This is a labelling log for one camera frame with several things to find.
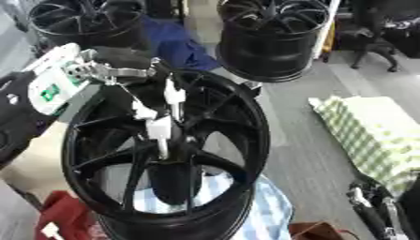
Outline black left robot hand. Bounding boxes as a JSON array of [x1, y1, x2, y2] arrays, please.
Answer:
[[92, 46, 189, 122]]

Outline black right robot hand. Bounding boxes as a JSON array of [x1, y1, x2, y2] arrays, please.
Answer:
[[346, 173, 420, 240]]

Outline white pin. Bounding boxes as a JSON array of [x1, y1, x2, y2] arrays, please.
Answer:
[[129, 99, 161, 122], [162, 78, 189, 124], [144, 115, 174, 159]]

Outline black wheel rim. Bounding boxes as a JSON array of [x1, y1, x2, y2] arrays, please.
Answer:
[[27, 0, 151, 52], [213, 0, 334, 83]]

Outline large black spoked wheel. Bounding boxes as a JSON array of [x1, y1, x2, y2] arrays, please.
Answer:
[[59, 67, 273, 240]]

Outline brown bag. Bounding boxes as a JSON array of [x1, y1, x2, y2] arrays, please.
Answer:
[[287, 220, 361, 240]]

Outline dark blue fabric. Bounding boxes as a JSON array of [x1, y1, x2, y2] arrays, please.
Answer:
[[139, 14, 223, 72]]

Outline pale blue striped cloth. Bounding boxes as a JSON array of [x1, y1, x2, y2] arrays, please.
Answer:
[[129, 170, 295, 240]]

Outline red fabric bag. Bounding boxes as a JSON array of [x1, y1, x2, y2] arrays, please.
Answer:
[[33, 189, 109, 240]]

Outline black office chair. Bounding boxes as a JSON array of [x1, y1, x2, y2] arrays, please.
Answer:
[[333, 0, 402, 73]]

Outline black bag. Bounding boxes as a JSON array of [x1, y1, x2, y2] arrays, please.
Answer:
[[381, 14, 420, 59]]

